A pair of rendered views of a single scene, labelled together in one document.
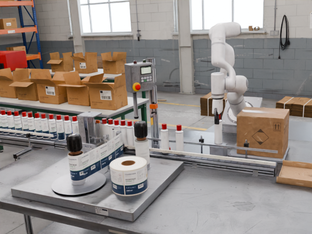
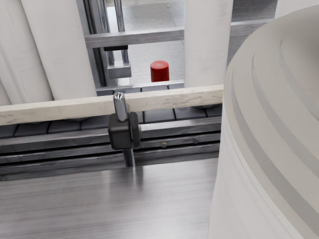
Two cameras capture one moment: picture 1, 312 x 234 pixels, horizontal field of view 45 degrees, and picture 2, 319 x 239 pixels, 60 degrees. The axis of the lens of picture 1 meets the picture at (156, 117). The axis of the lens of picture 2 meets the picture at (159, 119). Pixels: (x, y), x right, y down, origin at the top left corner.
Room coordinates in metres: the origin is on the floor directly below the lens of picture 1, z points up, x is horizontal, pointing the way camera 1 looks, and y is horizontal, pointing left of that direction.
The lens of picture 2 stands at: (2.15, 0.15, 1.08)
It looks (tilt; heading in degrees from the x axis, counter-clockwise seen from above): 38 degrees down; 330
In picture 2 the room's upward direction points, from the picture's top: 4 degrees counter-clockwise
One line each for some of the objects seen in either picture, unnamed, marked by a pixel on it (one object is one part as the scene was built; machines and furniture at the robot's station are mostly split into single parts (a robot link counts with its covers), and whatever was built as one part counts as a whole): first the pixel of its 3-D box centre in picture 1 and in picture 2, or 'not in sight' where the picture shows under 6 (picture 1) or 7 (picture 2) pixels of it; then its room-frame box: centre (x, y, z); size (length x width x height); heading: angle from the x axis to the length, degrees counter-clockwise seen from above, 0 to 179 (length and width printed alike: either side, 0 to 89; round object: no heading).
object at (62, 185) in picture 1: (79, 182); not in sight; (1.97, 0.46, 0.89); 0.31 x 0.31 x 0.01
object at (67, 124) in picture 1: (68, 128); not in sight; (2.75, 0.68, 0.98); 0.05 x 0.05 x 0.20
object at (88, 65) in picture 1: (84, 62); not in sight; (7.07, 1.28, 0.97); 0.42 x 0.39 x 0.37; 144
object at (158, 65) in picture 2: not in sight; (159, 72); (2.54, -0.08, 0.85); 0.03 x 0.03 x 0.03
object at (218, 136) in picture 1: (218, 128); not in sight; (2.38, -0.41, 1.03); 0.05 x 0.05 x 0.20
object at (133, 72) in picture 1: (139, 76); not in sight; (2.56, 0.10, 1.38); 0.17 x 0.10 x 0.19; 119
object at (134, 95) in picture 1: (135, 104); not in sight; (2.60, 0.14, 1.18); 0.04 x 0.04 x 0.21
